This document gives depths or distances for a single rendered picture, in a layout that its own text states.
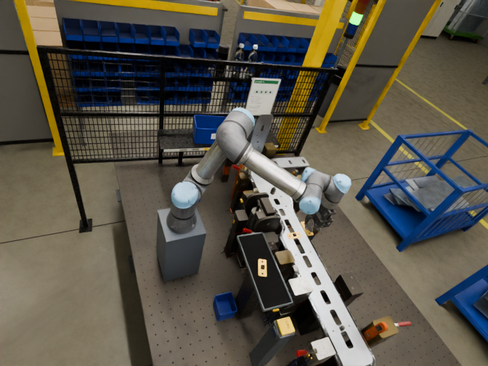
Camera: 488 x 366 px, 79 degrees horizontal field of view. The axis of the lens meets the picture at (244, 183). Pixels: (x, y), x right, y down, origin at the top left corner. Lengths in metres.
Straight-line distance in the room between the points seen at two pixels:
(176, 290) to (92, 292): 0.97
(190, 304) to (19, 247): 1.65
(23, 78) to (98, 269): 1.74
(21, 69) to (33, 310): 1.93
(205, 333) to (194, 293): 0.22
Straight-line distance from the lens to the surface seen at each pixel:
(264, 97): 2.30
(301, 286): 1.49
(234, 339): 1.75
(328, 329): 1.59
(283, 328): 1.32
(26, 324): 2.65
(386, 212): 3.66
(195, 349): 1.70
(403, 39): 4.86
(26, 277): 2.82
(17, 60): 3.22
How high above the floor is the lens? 2.33
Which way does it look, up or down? 43 degrees down
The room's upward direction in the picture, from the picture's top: 17 degrees clockwise
